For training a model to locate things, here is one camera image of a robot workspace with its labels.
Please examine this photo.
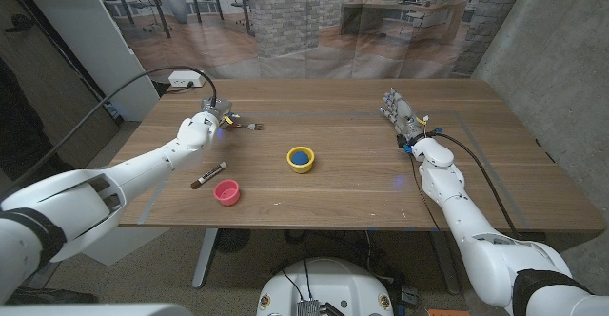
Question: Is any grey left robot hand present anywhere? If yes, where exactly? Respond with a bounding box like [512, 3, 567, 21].
[199, 96, 242, 134]

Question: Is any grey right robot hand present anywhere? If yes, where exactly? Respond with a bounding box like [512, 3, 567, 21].
[379, 87, 430, 149]

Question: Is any brown and white marker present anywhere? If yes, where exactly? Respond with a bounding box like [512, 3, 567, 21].
[190, 161, 228, 190]

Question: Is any white power strip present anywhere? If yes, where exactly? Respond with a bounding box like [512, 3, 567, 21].
[167, 69, 207, 89]

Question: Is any pink cup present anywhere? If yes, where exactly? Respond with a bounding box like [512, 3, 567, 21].
[213, 178, 242, 207]

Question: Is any yellow cup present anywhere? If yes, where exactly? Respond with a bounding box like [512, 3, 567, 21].
[286, 146, 316, 175]

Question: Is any printed office backdrop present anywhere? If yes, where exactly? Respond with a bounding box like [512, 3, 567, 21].
[89, 0, 532, 80]

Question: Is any black round fan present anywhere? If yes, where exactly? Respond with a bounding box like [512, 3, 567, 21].
[215, 228, 252, 255]

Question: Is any light grey table leg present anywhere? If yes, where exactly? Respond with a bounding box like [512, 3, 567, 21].
[191, 228, 220, 290]

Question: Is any dark grey table leg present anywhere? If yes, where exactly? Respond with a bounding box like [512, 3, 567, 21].
[429, 229, 462, 296]

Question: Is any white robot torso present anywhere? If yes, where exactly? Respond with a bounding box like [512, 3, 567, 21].
[256, 257, 395, 316]

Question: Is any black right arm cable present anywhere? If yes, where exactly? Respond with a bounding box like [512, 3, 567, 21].
[427, 131, 522, 240]

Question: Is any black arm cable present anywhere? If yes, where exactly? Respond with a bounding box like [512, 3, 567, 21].
[0, 65, 218, 199]
[427, 131, 522, 240]

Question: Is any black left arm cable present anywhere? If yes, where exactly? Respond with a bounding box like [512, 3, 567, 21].
[0, 65, 218, 199]

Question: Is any white wall panel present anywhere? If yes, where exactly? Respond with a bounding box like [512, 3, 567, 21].
[13, 0, 161, 122]

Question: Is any black door handle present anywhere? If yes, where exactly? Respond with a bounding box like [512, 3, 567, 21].
[3, 13, 35, 34]

